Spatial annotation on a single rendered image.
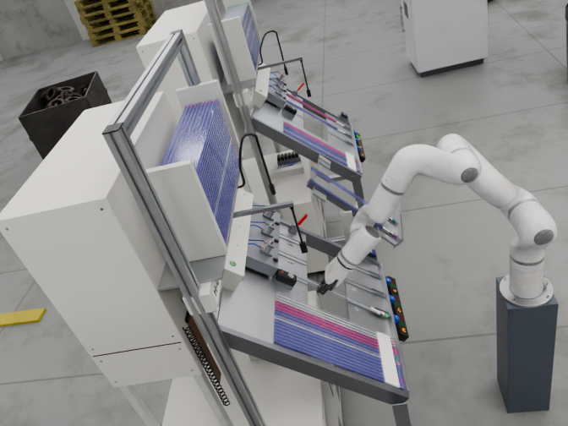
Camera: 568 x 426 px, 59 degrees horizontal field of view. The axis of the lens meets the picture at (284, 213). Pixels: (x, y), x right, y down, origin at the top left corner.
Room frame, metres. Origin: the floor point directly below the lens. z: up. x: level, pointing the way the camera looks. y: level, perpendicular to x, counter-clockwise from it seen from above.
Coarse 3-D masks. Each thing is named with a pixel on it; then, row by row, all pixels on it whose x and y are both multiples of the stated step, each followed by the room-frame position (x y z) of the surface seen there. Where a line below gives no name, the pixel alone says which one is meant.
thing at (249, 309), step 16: (288, 240) 1.66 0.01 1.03; (304, 240) 1.69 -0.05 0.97; (288, 256) 1.56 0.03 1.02; (304, 256) 1.59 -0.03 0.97; (304, 272) 1.50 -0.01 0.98; (224, 288) 1.30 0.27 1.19; (240, 288) 1.32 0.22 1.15; (256, 288) 1.34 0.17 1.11; (272, 288) 1.36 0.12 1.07; (304, 288) 1.41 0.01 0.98; (224, 304) 1.23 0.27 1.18; (240, 304) 1.24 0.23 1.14; (256, 304) 1.26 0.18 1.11; (272, 304) 1.28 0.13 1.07; (224, 320) 1.16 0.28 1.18; (240, 320) 1.18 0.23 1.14; (256, 320) 1.19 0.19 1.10; (272, 320) 1.21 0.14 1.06; (256, 336) 1.13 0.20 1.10; (272, 336) 1.14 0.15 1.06
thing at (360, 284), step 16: (352, 272) 1.59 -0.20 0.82; (368, 272) 1.62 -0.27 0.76; (352, 288) 1.49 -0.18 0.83; (368, 288) 1.52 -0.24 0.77; (352, 304) 1.40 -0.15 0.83; (368, 304) 1.42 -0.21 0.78; (384, 304) 1.45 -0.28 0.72; (352, 320) 1.31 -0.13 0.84; (368, 320) 1.33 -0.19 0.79; (384, 320) 1.36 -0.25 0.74; (384, 384) 1.06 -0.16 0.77
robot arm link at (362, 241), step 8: (352, 232) 1.45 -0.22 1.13; (360, 232) 1.39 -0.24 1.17; (368, 232) 1.37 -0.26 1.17; (376, 232) 1.39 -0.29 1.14; (352, 240) 1.40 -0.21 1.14; (360, 240) 1.37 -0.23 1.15; (368, 240) 1.36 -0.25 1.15; (376, 240) 1.36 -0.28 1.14; (344, 248) 1.41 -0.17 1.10; (352, 248) 1.38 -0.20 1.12; (360, 248) 1.36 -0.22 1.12; (368, 248) 1.36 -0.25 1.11; (344, 256) 1.39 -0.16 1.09; (352, 256) 1.37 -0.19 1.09; (360, 256) 1.36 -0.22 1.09
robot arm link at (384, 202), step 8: (376, 192) 1.39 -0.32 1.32; (384, 192) 1.36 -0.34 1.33; (392, 192) 1.34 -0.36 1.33; (376, 200) 1.37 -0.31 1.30; (384, 200) 1.35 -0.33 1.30; (392, 200) 1.34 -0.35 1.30; (400, 200) 1.36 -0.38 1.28; (360, 208) 1.48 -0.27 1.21; (368, 208) 1.39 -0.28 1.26; (376, 208) 1.36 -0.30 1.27; (384, 208) 1.35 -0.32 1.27; (392, 208) 1.35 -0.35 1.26; (360, 216) 1.47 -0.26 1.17; (368, 216) 1.45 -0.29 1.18; (376, 216) 1.35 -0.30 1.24; (384, 216) 1.35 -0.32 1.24; (352, 224) 1.49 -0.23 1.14; (360, 224) 1.47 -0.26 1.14; (368, 224) 1.47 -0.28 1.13
